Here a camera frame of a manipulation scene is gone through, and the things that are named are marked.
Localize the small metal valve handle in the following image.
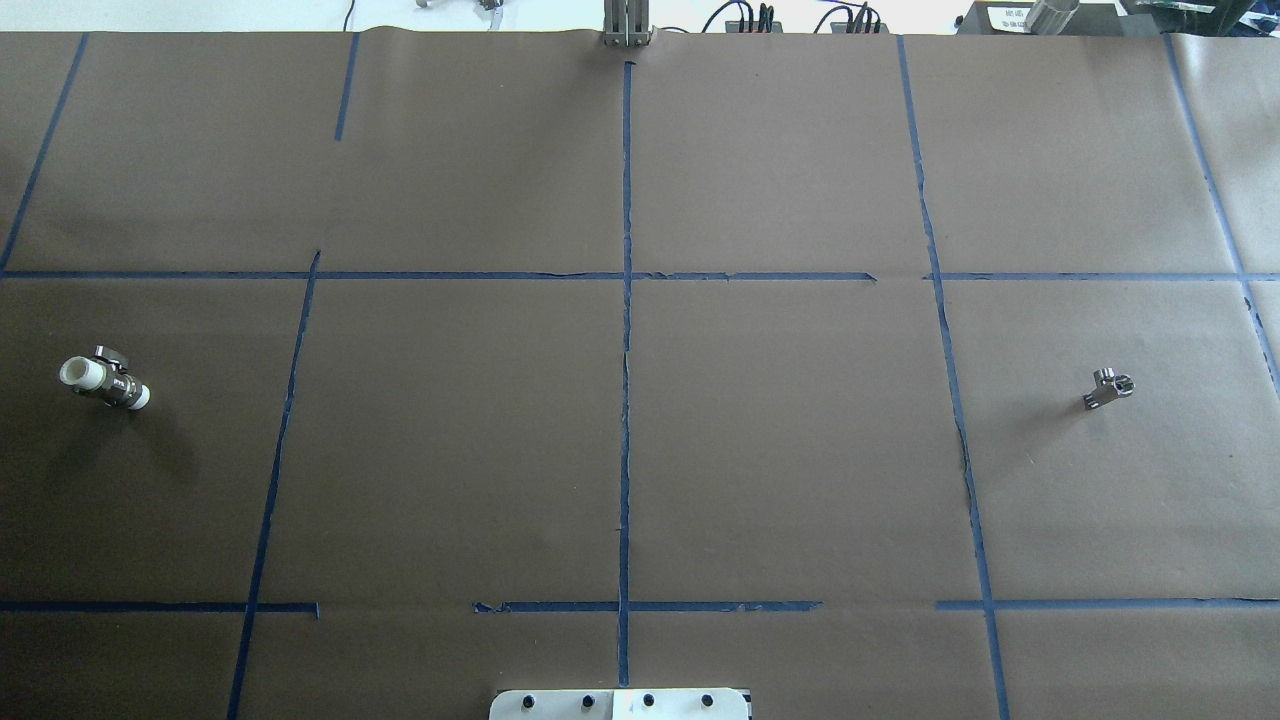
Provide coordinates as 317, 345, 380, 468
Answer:
1082, 366, 1137, 410

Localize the metal valve with white ends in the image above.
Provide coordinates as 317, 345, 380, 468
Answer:
58, 345, 151, 413

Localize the brown paper table cover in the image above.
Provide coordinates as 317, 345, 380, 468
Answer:
3, 28, 1277, 719

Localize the black box with metal cylinder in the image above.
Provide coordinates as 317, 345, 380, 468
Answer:
955, 1, 1124, 37

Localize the aluminium frame post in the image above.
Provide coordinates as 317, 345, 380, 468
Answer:
602, 0, 654, 47

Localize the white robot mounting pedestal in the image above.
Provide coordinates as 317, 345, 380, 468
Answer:
488, 687, 754, 719

